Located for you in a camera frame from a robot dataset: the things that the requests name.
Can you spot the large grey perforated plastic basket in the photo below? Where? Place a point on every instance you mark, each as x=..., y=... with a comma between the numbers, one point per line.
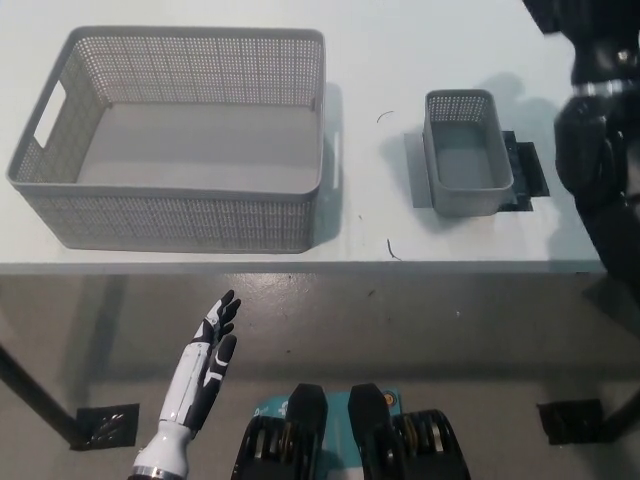
x=200, y=220

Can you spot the black metal table leg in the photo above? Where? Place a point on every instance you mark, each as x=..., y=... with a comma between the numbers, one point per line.
x=40, y=400

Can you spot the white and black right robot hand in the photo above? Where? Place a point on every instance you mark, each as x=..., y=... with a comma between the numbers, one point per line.
x=605, y=55

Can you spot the small grey perforated plastic basket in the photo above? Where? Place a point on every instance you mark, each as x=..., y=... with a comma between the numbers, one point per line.
x=465, y=200

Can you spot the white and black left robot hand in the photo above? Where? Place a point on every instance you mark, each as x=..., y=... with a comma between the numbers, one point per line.
x=195, y=385

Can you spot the black thread piece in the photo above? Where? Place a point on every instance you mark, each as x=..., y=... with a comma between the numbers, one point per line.
x=394, y=251
x=383, y=116

